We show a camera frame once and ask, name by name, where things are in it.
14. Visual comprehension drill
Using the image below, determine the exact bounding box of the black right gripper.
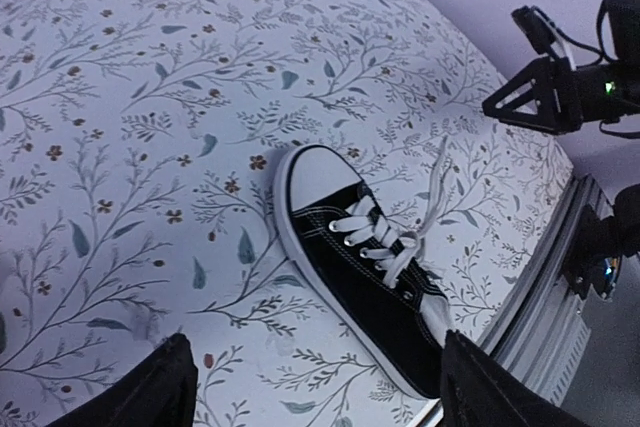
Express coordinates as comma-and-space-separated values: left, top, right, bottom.
482, 57, 639, 135

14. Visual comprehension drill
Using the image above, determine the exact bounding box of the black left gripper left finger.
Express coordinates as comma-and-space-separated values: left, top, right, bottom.
51, 333, 198, 427

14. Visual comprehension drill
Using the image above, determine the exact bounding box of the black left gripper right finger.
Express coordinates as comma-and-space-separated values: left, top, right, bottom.
440, 331, 584, 427

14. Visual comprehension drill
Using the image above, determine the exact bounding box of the black white canvas sneaker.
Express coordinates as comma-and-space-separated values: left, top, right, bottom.
273, 144, 453, 399

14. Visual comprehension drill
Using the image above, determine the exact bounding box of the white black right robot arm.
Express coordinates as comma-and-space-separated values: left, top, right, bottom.
482, 0, 639, 140

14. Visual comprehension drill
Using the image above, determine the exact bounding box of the floral patterned table mat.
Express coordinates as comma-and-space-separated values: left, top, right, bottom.
1, 0, 573, 426

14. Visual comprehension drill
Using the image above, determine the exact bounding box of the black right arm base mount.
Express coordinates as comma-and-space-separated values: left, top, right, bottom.
562, 184, 639, 300

